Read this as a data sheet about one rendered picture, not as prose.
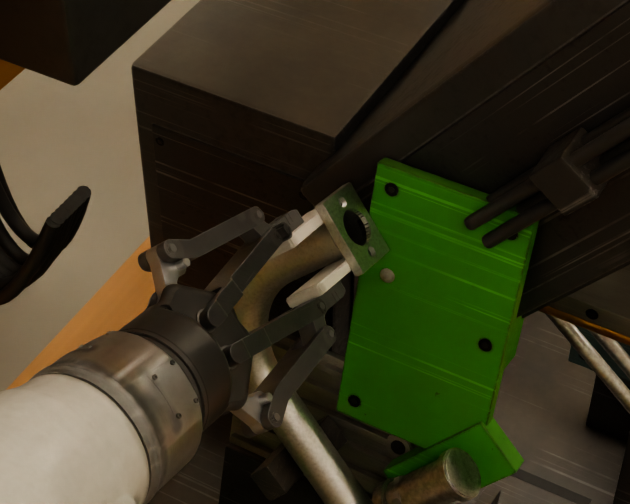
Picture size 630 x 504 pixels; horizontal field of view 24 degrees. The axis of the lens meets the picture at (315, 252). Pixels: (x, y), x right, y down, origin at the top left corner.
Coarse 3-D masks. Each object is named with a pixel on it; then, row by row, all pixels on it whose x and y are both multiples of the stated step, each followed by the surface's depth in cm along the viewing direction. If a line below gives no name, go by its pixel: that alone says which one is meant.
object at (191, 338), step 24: (168, 288) 85; (192, 288) 86; (144, 312) 84; (168, 312) 82; (192, 312) 85; (144, 336) 80; (168, 336) 80; (192, 336) 81; (216, 336) 86; (240, 336) 87; (192, 360) 80; (216, 360) 81; (192, 384) 80; (216, 384) 81; (240, 384) 86; (216, 408) 82; (240, 408) 86
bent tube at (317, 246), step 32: (352, 192) 99; (352, 224) 100; (288, 256) 100; (320, 256) 99; (352, 256) 96; (256, 288) 102; (256, 320) 104; (256, 384) 106; (288, 416) 106; (288, 448) 107; (320, 448) 107; (320, 480) 107; (352, 480) 107
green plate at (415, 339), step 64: (384, 192) 98; (448, 192) 96; (384, 256) 100; (448, 256) 98; (512, 256) 95; (384, 320) 102; (448, 320) 100; (512, 320) 98; (384, 384) 105; (448, 384) 102
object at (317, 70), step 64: (256, 0) 117; (320, 0) 117; (384, 0) 117; (448, 0) 117; (192, 64) 111; (256, 64) 111; (320, 64) 111; (384, 64) 111; (192, 128) 112; (256, 128) 108; (320, 128) 105; (192, 192) 116; (256, 192) 112
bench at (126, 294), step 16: (128, 272) 145; (144, 272) 145; (112, 288) 144; (128, 288) 144; (144, 288) 144; (96, 304) 142; (112, 304) 142; (128, 304) 142; (144, 304) 142; (80, 320) 141; (96, 320) 141; (112, 320) 141; (128, 320) 141; (64, 336) 139; (80, 336) 139; (96, 336) 139; (48, 352) 138; (64, 352) 138; (32, 368) 136; (16, 384) 135
